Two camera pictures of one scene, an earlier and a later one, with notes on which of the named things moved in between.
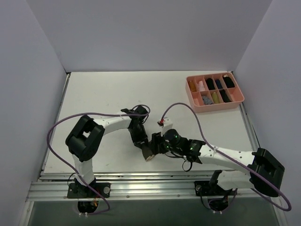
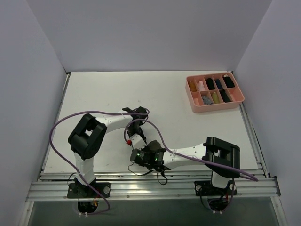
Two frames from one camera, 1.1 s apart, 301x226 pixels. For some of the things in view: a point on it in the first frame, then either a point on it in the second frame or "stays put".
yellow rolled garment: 215,98 stays put
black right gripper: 155,142 to 154,146
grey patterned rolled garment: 206,100 stays put
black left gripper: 141,141 stays put
